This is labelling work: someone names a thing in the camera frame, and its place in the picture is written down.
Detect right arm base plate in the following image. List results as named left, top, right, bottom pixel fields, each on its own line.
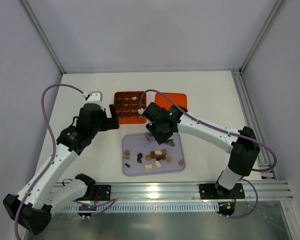
left=198, top=183, right=246, bottom=200

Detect lavender plastic tray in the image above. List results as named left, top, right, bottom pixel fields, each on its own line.
left=122, top=133, right=186, bottom=177

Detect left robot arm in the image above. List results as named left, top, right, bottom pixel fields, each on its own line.
left=3, top=103, right=120, bottom=235

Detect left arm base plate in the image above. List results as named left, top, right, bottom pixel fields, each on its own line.
left=88, top=184, right=112, bottom=202

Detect right side aluminium rail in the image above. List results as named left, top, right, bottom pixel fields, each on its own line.
left=231, top=70, right=277, bottom=181

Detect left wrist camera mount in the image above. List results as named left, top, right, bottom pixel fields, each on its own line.
left=81, top=91, right=104, bottom=110

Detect orange tin lid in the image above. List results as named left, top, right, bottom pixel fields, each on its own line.
left=154, top=92, right=188, bottom=110

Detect dark round foil chocolate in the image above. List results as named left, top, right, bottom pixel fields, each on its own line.
left=137, top=153, right=143, bottom=159

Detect brown rectangular chocolate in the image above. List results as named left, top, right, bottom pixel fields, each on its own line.
left=150, top=151, right=156, bottom=159

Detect orange chocolate tin box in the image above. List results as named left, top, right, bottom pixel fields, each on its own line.
left=113, top=91, right=147, bottom=125

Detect white swirl chocolate lower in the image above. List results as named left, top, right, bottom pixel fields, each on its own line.
left=154, top=160, right=162, bottom=168

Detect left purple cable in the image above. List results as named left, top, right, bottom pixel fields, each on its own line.
left=13, top=84, right=117, bottom=240

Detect aluminium frame rail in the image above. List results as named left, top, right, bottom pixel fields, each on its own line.
left=52, top=180, right=294, bottom=201

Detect slotted cable duct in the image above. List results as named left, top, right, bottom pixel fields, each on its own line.
left=59, top=201, right=219, bottom=214

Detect tan shell chocolate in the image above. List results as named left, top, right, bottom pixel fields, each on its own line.
left=165, top=157, right=172, bottom=163

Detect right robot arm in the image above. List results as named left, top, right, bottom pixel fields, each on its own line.
left=138, top=102, right=260, bottom=198

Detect dark fluted round chocolate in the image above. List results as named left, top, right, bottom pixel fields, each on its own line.
left=155, top=155, right=162, bottom=161

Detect metal serving tongs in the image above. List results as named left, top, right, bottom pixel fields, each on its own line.
left=144, top=132, right=176, bottom=147

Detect tan ridged square chocolate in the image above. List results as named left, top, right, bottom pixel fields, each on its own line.
left=145, top=155, right=152, bottom=161

